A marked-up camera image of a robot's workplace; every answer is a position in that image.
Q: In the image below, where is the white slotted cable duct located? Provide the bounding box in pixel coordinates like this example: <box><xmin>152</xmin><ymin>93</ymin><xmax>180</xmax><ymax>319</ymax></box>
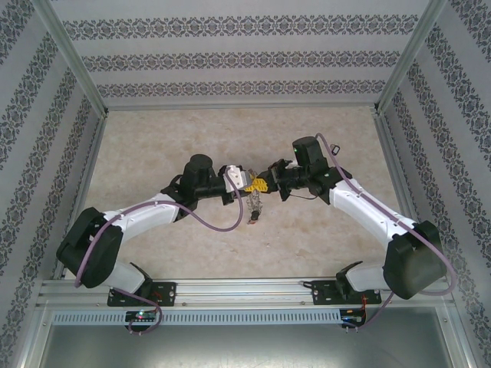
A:
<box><xmin>51</xmin><ymin>309</ymin><xmax>366</xmax><ymax>327</ymax></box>

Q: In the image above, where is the aluminium side rail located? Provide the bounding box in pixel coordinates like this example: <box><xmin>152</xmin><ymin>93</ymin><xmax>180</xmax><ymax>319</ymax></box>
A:
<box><xmin>374</xmin><ymin>110</ymin><xmax>454</xmax><ymax>293</ymax></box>
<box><xmin>52</xmin><ymin>113</ymin><xmax>109</xmax><ymax>281</ymax></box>

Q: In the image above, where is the aluminium frame post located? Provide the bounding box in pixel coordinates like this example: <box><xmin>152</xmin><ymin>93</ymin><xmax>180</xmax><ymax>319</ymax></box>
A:
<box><xmin>12</xmin><ymin>301</ymin><xmax>51</xmax><ymax>368</ymax></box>
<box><xmin>440</xmin><ymin>317</ymin><xmax>475</xmax><ymax>368</ymax></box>
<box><xmin>31</xmin><ymin>0</ymin><xmax>109</xmax><ymax>117</ymax></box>
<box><xmin>374</xmin><ymin>0</ymin><xmax>448</xmax><ymax>115</ymax></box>

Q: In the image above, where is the black mounting plate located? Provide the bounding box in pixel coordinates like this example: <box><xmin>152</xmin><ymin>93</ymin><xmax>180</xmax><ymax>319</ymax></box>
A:
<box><xmin>309</xmin><ymin>280</ymin><xmax>383</xmax><ymax>306</ymax></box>
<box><xmin>107</xmin><ymin>281</ymin><xmax>179</xmax><ymax>308</ymax></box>

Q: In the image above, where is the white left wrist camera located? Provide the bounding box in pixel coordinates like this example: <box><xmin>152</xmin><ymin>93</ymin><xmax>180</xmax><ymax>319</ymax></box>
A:
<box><xmin>223</xmin><ymin>164</ymin><xmax>252</xmax><ymax>191</ymax></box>

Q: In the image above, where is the small circuit board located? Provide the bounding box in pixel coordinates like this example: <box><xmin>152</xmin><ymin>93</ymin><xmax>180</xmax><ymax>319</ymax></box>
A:
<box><xmin>125</xmin><ymin>310</ymin><xmax>160</xmax><ymax>323</ymax></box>
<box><xmin>340</xmin><ymin>307</ymin><xmax>367</xmax><ymax>325</ymax></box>

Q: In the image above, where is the silver chain necklace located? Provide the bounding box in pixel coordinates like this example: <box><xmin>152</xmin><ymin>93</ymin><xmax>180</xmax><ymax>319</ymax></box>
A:
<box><xmin>245</xmin><ymin>189</ymin><xmax>266</xmax><ymax>225</ymax></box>

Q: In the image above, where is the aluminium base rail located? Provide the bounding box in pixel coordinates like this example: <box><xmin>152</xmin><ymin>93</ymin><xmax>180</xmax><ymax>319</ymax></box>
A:
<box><xmin>38</xmin><ymin>278</ymin><xmax>454</xmax><ymax>310</ymax></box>

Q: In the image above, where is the purple cable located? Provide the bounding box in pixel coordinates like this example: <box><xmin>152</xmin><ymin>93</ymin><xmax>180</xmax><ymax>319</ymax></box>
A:
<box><xmin>314</xmin><ymin>132</ymin><xmax>458</xmax><ymax>331</ymax></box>
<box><xmin>74</xmin><ymin>164</ymin><xmax>248</xmax><ymax>336</ymax></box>

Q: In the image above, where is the grey metal sheet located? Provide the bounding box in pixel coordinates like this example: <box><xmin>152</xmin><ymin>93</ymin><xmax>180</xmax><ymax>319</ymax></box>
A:
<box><xmin>38</xmin><ymin>324</ymin><xmax>452</xmax><ymax>368</ymax></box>

